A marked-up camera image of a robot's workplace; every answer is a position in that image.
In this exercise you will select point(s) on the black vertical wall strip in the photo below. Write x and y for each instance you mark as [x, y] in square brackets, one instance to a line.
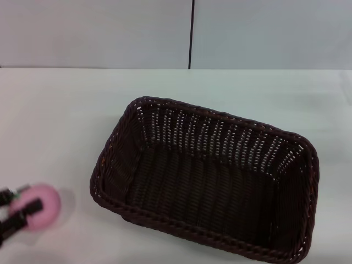
[191, 33]

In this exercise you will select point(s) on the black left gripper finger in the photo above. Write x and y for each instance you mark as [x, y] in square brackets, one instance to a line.
[5, 196]
[19, 218]

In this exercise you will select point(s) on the black woven plastic basket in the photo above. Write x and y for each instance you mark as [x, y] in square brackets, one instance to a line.
[203, 187]

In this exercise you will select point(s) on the pink toy peach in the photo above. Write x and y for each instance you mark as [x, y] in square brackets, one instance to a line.
[48, 202]

